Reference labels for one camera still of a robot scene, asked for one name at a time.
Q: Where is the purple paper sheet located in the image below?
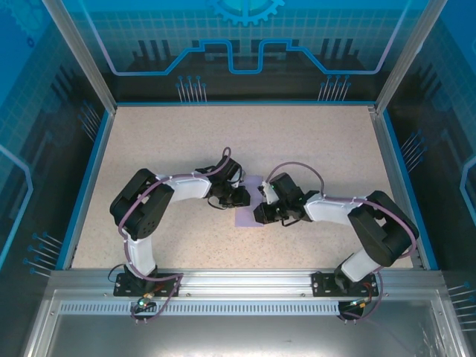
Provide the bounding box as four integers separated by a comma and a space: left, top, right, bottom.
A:
234, 174, 267, 228

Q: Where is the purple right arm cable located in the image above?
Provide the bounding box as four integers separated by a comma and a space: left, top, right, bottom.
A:
267, 160, 418, 323

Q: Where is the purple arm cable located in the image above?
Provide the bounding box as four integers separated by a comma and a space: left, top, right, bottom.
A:
118, 147, 234, 325
267, 160, 418, 323

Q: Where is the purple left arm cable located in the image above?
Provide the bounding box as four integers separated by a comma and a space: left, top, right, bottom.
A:
118, 147, 234, 325

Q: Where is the aluminium mounting rail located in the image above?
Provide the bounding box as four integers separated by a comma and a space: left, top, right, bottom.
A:
50, 268, 446, 298

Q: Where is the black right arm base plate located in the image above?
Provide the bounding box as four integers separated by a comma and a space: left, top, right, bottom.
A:
311, 270, 379, 298

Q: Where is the slotted grey cable duct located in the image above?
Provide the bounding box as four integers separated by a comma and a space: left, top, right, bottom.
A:
59, 301, 341, 316

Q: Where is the cable connector with green light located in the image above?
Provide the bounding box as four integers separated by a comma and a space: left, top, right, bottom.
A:
135, 292, 155, 309

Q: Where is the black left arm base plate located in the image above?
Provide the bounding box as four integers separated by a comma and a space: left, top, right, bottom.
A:
113, 272, 182, 298

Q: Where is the aluminium frame post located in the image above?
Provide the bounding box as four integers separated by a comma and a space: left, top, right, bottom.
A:
41, 0, 119, 115
374, 0, 447, 115

